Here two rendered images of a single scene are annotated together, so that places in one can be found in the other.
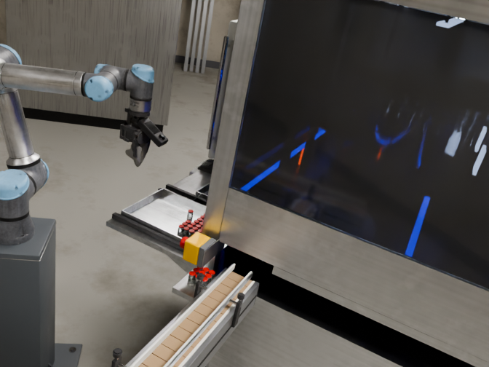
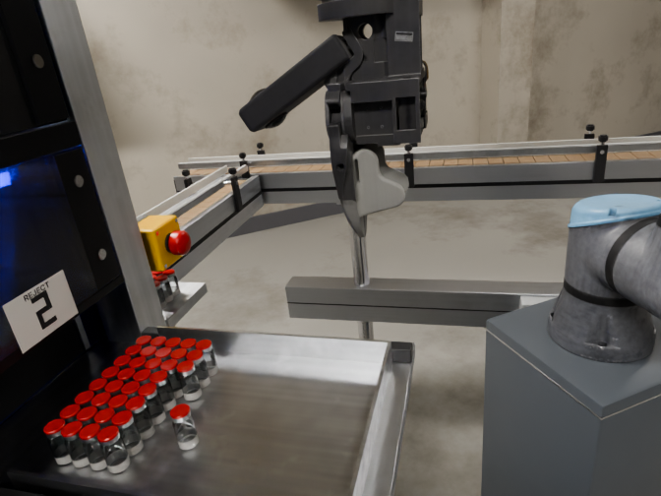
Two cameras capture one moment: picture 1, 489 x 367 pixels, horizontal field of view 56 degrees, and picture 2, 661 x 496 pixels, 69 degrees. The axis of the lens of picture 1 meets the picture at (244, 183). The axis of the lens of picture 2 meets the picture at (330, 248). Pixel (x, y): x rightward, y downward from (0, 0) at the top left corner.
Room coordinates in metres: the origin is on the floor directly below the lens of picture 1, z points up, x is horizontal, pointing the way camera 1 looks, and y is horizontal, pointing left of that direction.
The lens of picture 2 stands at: (1.97, 0.32, 1.27)
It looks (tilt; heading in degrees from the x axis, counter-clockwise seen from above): 23 degrees down; 175
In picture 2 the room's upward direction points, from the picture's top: 6 degrees counter-clockwise
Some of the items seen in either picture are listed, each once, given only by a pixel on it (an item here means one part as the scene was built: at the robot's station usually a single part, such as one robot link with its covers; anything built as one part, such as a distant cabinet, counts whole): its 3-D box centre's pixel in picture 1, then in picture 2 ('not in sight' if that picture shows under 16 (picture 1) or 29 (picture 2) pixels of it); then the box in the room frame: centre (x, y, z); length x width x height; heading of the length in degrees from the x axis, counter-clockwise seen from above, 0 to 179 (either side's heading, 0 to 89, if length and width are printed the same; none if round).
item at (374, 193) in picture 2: (137, 152); (373, 196); (1.54, 0.41, 1.13); 0.06 x 0.03 x 0.09; 68
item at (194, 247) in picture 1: (198, 249); (152, 242); (1.21, 0.10, 1.00); 0.08 x 0.07 x 0.07; 68
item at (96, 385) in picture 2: not in sight; (109, 392); (1.47, 0.08, 0.90); 0.18 x 0.02 x 0.05; 158
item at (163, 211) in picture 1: (177, 218); (225, 410); (1.53, 0.22, 0.90); 0.34 x 0.26 x 0.04; 68
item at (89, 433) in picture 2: (202, 227); (141, 396); (1.49, 0.12, 0.90); 0.18 x 0.02 x 0.05; 158
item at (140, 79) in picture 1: (141, 81); not in sight; (1.53, 0.41, 1.39); 0.09 x 0.08 x 0.11; 94
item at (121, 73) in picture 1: (110, 78); not in sight; (1.50, 0.51, 1.39); 0.11 x 0.11 x 0.08; 4
